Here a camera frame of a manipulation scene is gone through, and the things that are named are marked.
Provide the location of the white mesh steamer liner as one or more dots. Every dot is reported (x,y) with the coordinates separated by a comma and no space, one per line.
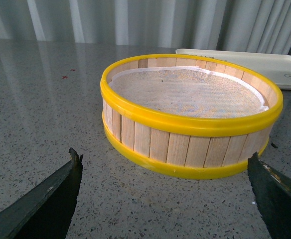
(189,91)

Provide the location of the bamboo steamer with yellow rims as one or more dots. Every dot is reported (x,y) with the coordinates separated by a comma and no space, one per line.
(187,147)

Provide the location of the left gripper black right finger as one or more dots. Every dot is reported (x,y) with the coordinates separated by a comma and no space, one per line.
(272,191)

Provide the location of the grey pleated curtain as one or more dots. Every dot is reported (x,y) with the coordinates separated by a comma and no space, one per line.
(261,26)

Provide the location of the white plastic tray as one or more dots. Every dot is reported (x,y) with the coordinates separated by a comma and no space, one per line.
(276,67)

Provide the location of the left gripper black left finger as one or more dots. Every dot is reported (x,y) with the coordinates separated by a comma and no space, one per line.
(46,211)

